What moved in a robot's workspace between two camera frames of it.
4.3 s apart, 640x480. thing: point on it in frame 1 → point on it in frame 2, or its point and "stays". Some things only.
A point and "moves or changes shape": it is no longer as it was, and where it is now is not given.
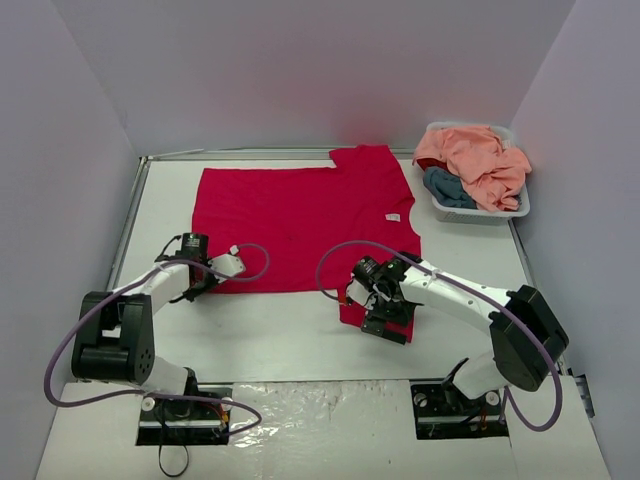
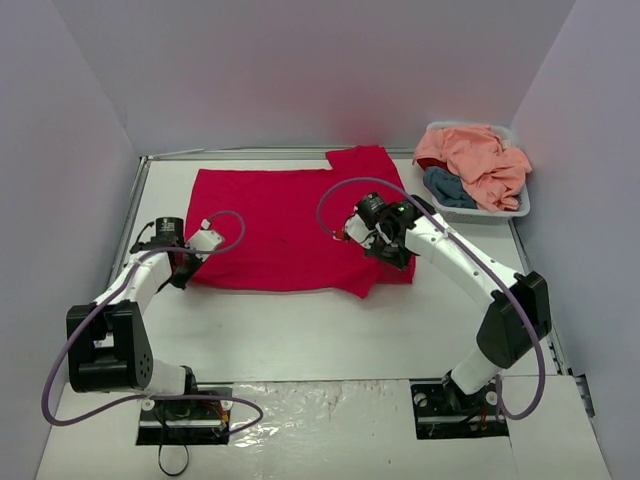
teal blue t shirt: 448,188 stays
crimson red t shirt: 281,219 moves or changes shape
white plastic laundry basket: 465,215 stays
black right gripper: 385,326 → 386,252
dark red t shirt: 432,162 stays
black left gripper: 201,286 → 183,275
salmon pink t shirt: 489,172 stays
